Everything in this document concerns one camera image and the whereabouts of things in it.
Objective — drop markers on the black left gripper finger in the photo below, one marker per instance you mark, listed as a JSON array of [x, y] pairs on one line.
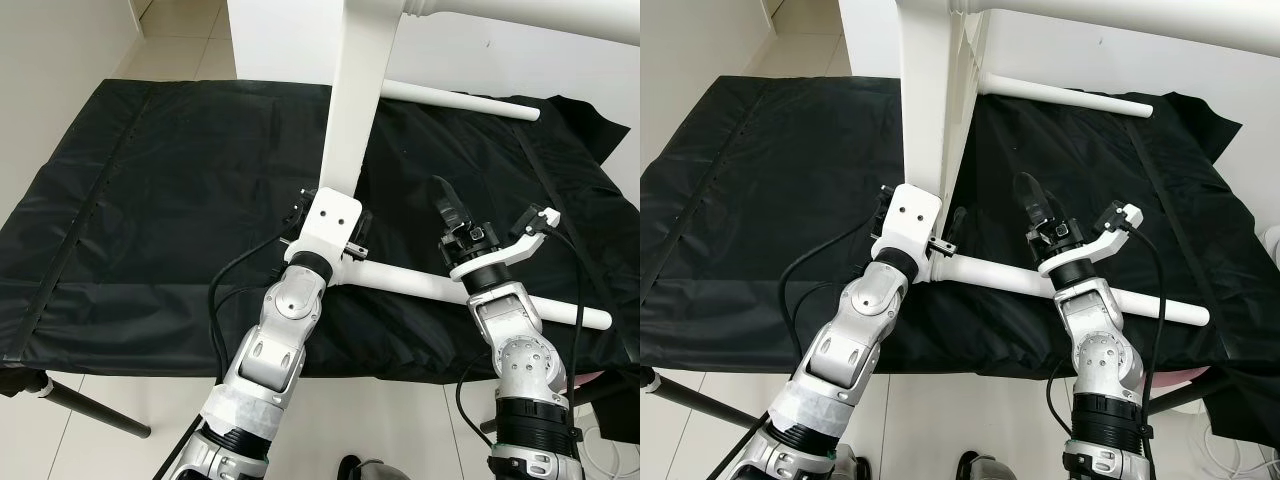
[[360, 228], [955, 230]]

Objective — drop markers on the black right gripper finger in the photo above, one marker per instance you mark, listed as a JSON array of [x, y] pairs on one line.
[[1032, 200], [447, 205]]

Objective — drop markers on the white plastic table leg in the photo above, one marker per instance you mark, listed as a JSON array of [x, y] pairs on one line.
[[400, 280], [460, 100], [1150, 20], [1070, 95], [1000, 275], [520, 20]]

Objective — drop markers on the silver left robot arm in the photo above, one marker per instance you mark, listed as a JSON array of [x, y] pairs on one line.
[[860, 340], [280, 340]]

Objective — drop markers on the black cloth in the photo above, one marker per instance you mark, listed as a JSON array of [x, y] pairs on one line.
[[760, 220], [150, 220]]

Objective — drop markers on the pink cushion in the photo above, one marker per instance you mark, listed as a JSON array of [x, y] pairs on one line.
[[590, 378], [1185, 378]]

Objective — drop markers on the black metal table leg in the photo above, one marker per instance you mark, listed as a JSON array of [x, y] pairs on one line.
[[700, 400], [90, 405], [1190, 396], [605, 391]]

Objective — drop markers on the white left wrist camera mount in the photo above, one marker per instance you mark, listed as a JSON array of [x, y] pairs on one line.
[[910, 225], [330, 225]]

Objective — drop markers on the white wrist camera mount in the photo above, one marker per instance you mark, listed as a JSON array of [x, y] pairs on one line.
[[330, 225], [910, 225], [1100, 240], [520, 245]]

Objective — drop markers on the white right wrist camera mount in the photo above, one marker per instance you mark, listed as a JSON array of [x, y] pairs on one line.
[[1100, 240], [520, 245]]

